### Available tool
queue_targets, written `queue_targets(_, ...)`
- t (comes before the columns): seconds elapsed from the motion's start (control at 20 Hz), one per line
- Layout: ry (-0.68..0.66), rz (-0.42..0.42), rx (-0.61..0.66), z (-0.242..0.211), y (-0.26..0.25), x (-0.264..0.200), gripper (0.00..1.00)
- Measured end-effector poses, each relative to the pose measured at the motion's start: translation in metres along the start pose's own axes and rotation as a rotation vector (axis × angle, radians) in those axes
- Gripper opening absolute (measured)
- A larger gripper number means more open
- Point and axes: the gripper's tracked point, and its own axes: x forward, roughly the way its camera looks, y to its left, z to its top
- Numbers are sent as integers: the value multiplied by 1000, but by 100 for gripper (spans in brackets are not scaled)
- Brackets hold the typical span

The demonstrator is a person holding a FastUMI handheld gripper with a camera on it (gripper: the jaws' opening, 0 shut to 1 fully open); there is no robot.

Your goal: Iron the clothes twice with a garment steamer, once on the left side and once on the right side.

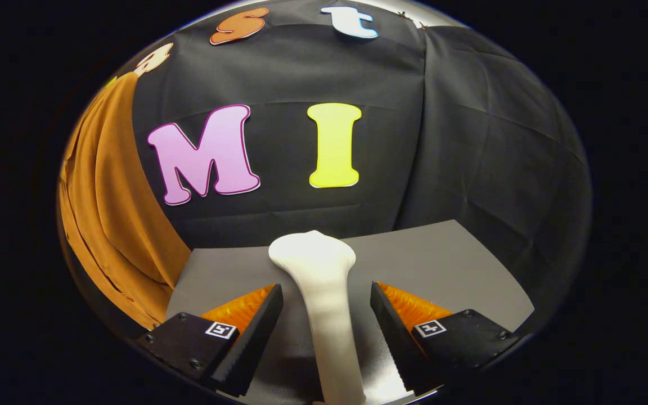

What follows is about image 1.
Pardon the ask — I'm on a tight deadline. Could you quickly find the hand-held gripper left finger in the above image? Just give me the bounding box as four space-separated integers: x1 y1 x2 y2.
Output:
136 284 284 398

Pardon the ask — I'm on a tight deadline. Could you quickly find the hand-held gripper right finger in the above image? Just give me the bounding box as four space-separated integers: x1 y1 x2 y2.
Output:
370 281 527 395

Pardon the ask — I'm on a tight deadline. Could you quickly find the white garment steamer head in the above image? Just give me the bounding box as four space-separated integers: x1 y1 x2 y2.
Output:
268 230 367 405

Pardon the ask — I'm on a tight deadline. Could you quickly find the orange button-up shirt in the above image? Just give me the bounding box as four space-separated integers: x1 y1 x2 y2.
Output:
58 72 192 330

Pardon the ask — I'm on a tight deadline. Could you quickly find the grey cabinet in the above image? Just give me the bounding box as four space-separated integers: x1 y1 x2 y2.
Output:
165 219 536 405

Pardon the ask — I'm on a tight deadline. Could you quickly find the black backdrop cloth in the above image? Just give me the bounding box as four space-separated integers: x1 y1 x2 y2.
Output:
57 0 593 338

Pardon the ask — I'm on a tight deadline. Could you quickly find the row of black cloth clips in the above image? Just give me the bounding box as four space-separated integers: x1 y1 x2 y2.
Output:
397 10 429 30

